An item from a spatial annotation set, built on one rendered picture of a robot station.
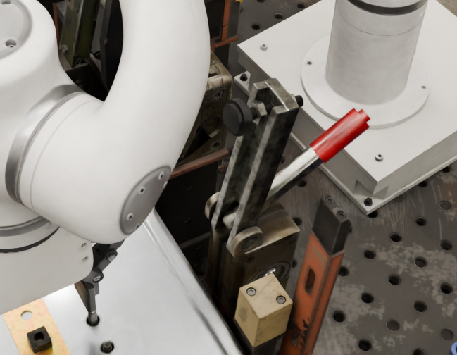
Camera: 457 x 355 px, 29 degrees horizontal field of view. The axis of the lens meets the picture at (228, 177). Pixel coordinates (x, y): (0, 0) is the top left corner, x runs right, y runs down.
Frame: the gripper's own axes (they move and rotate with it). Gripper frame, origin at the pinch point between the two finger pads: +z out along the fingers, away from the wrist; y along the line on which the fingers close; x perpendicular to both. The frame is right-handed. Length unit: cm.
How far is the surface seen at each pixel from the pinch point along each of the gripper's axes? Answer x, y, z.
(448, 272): 0, -57, 35
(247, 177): -0.1, -19.9, -6.9
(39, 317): -2.3, -1.0, 4.8
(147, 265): -3.0, -12.0, 5.1
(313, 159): 0.5, -26.3, -6.5
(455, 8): -99, -163, 105
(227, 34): -29.5, -36.0, 7.8
